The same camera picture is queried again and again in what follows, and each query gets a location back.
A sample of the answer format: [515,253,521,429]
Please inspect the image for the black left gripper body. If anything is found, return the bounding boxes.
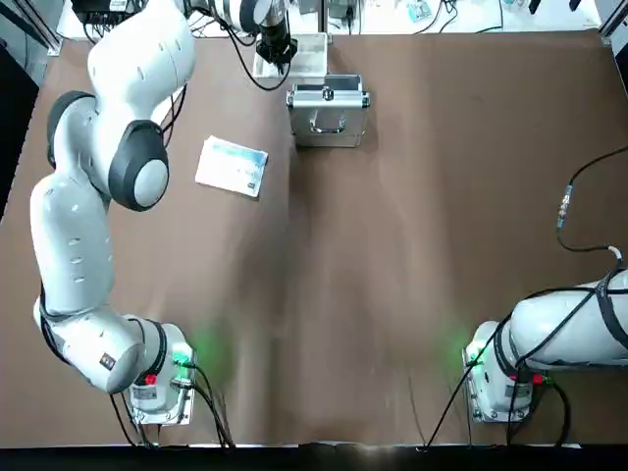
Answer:
[254,34,299,65]

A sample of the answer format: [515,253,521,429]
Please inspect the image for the white plastic partition tray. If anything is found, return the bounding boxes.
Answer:
[252,32,329,79]

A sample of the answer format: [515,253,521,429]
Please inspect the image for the aluminium first-aid case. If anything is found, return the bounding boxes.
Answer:
[286,73,372,149]

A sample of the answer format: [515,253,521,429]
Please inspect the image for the wide white blue packet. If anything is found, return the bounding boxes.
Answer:
[194,135,270,199]

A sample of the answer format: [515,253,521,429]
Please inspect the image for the small teal packet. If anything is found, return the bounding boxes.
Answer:
[405,2,436,24]

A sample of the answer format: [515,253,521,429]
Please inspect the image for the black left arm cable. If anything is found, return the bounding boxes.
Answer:
[223,24,295,92]

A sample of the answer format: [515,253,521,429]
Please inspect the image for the black network switch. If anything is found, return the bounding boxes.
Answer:
[72,0,148,25]

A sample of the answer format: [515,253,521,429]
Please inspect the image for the black cable silver connector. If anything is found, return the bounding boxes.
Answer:
[556,146,628,256]

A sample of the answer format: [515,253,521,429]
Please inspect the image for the aluminium frame bar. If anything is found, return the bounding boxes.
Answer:
[598,0,628,48]

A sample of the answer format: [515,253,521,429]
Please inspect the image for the black left base cable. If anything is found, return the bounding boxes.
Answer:
[110,360,237,448]

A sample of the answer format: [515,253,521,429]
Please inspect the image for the black base cable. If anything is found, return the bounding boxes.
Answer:
[422,318,573,450]
[110,360,237,448]

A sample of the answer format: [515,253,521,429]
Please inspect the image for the black right base cable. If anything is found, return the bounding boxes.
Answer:
[422,318,573,450]

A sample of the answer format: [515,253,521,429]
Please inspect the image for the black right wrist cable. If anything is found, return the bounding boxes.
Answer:
[514,267,628,374]

